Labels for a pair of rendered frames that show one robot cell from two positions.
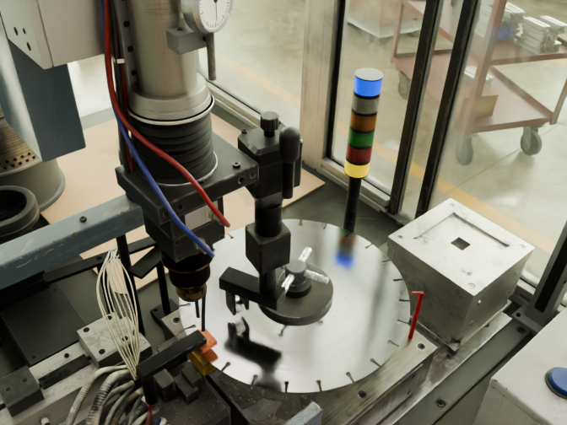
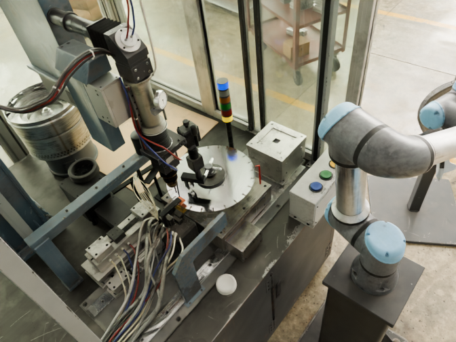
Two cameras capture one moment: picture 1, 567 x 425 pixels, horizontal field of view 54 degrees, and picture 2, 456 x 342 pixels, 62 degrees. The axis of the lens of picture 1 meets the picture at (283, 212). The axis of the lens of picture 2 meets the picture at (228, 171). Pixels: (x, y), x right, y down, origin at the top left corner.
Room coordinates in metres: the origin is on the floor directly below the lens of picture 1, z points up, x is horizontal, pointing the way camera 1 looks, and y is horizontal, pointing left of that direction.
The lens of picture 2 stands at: (-0.41, -0.05, 1.98)
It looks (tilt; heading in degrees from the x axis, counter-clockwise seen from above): 46 degrees down; 358
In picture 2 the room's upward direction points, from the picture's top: 9 degrees counter-clockwise
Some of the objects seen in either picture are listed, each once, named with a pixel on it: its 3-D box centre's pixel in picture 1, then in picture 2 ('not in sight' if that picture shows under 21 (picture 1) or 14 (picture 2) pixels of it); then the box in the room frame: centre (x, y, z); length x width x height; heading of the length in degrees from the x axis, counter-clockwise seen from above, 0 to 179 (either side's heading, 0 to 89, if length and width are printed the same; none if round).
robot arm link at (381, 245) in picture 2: not in sight; (381, 246); (0.17, -0.50, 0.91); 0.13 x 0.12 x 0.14; 23
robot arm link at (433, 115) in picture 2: not in sight; (446, 114); (0.39, -0.74, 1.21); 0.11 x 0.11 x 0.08; 23
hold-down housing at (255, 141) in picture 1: (268, 196); (191, 145); (0.49, 0.02, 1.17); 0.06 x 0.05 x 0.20; 122
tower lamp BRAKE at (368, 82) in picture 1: (368, 83); (222, 83); (0.84, -0.13, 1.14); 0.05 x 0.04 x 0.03; 41
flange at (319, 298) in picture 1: (294, 286); (210, 174); (0.56, -0.02, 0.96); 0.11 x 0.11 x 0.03
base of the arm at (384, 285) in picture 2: not in sight; (376, 267); (0.16, -0.51, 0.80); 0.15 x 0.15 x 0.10
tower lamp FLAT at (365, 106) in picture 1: (365, 100); (223, 91); (0.84, -0.13, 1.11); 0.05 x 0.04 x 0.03; 41
